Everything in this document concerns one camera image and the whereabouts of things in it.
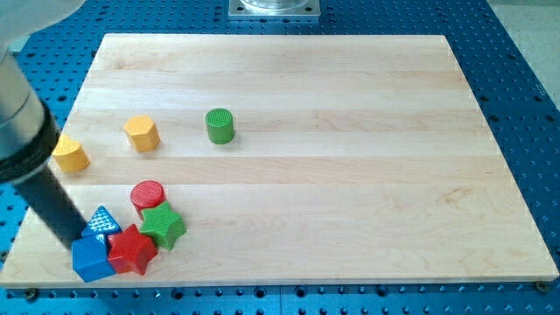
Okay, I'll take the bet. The blue cube block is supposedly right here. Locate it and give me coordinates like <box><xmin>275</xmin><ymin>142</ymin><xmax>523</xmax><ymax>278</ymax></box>
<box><xmin>71</xmin><ymin>234</ymin><xmax>116</xmax><ymax>283</ymax></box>

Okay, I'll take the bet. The green star block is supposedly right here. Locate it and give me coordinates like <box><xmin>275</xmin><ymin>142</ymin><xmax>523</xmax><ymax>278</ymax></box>
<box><xmin>140</xmin><ymin>201</ymin><xmax>186</xmax><ymax>250</ymax></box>

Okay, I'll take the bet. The light wooden board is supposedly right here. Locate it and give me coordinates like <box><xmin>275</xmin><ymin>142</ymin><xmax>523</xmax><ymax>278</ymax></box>
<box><xmin>0</xmin><ymin>33</ymin><xmax>560</xmax><ymax>289</ymax></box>

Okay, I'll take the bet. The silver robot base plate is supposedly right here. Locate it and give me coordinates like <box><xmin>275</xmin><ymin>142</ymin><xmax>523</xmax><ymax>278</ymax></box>
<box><xmin>228</xmin><ymin>0</ymin><xmax>321</xmax><ymax>18</ymax></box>

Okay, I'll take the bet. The red cylinder block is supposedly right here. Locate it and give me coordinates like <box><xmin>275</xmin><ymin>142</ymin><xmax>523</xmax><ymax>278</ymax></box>
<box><xmin>129</xmin><ymin>180</ymin><xmax>166</xmax><ymax>220</ymax></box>

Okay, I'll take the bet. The red star block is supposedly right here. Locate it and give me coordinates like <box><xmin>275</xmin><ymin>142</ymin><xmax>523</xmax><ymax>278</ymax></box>
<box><xmin>108</xmin><ymin>224</ymin><xmax>158</xmax><ymax>276</ymax></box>

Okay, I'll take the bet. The green cylinder block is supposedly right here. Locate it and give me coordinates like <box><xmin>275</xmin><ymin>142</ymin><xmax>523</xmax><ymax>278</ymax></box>
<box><xmin>205</xmin><ymin>108</ymin><xmax>235</xmax><ymax>144</ymax></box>

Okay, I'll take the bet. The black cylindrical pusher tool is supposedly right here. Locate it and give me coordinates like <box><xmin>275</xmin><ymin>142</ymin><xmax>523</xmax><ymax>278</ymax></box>
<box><xmin>12</xmin><ymin>166</ymin><xmax>87</xmax><ymax>250</ymax></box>

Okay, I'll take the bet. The yellow heart block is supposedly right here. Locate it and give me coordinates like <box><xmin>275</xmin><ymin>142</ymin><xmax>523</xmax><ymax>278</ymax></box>
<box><xmin>52</xmin><ymin>134</ymin><xmax>90</xmax><ymax>173</ymax></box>

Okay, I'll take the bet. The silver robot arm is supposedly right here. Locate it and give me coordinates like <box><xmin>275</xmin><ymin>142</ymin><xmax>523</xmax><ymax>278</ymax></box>
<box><xmin>1</xmin><ymin>0</ymin><xmax>87</xmax><ymax>249</ymax></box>

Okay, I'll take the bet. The blue triangle block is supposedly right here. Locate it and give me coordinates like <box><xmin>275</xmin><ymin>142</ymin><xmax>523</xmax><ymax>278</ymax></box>
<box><xmin>81</xmin><ymin>206</ymin><xmax>122</xmax><ymax>238</ymax></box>

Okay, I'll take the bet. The yellow hexagon block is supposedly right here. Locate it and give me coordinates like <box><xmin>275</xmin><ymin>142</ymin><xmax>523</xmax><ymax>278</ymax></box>
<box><xmin>123</xmin><ymin>115</ymin><xmax>160</xmax><ymax>152</ymax></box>

